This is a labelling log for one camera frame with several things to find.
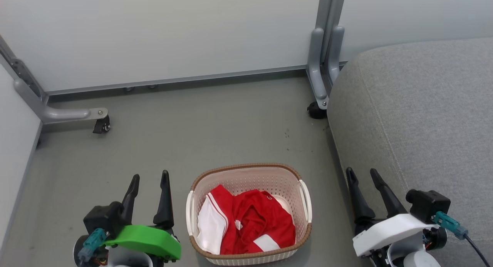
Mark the teal left camera connector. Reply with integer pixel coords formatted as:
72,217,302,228
77,228,108,262

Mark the black caster wheel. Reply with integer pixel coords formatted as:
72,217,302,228
307,101,328,120
92,116,111,134

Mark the teal right camera connector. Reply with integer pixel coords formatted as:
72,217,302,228
431,211,469,239

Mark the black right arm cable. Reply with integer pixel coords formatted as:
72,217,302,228
464,234,492,267

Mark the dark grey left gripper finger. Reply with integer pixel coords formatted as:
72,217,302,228
153,170,175,229
121,174,140,226

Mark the red garment with white collar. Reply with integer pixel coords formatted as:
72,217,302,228
220,189,297,255

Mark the cream perforated laundry basket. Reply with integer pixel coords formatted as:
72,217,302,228
186,163,312,266

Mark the grey fabric sofa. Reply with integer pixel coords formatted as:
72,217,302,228
326,37,493,267

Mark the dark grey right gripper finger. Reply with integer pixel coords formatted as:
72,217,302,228
345,167,376,223
369,168,408,218

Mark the teal camera connector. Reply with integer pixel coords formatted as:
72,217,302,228
77,228,108,262
431,211,469,239

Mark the grey angled partition foot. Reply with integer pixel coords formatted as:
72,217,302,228
0,35,109,126

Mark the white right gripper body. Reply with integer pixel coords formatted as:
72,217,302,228
352,214,438,260

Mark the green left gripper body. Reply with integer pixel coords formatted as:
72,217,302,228
104,224,182,262

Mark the grey metal partition rail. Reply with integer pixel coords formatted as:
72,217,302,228
45,64,309,96

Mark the grey upright partition post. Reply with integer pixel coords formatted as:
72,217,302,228
306,0,347,110

